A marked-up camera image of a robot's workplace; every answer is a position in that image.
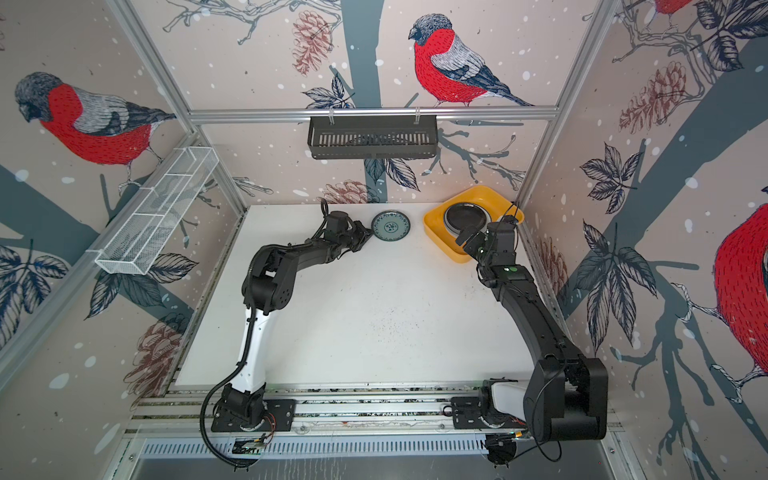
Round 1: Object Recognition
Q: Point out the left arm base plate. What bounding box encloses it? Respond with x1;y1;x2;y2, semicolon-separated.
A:
211;399;297;433

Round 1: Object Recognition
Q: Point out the right black base cable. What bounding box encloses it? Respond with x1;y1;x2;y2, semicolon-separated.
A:
484;359;565;467

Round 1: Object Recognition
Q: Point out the white mesh wall shelf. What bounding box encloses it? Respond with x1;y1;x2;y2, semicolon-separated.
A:
95;146;219;275

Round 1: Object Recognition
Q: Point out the aluminium mounting rail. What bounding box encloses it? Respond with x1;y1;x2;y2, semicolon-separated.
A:
124;383;625;437

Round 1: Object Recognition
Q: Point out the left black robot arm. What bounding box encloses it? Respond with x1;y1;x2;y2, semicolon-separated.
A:
209;208;373;431

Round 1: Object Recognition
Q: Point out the small teal patterned plate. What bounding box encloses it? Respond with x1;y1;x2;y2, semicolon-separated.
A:
371;210;411;242

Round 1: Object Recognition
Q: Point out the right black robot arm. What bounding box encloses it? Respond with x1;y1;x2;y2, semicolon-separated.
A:
456;216;608;444

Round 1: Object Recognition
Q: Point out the black round plate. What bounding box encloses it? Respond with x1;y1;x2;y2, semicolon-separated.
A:
443;202;490;237

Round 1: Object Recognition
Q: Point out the black hanging wire basket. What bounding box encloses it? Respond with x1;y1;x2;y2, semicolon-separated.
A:
307;115;438;160

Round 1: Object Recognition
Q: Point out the left black cable conduit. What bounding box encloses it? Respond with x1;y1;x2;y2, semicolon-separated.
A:
199;311;265;470

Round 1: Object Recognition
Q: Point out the yellow plastic bin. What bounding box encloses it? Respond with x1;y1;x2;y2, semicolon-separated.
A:
423;185;525;263

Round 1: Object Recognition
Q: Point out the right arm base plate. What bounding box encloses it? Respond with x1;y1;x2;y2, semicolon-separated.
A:
449;396;527;430

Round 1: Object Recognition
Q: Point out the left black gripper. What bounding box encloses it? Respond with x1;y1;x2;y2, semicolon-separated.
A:
338;221;375;253

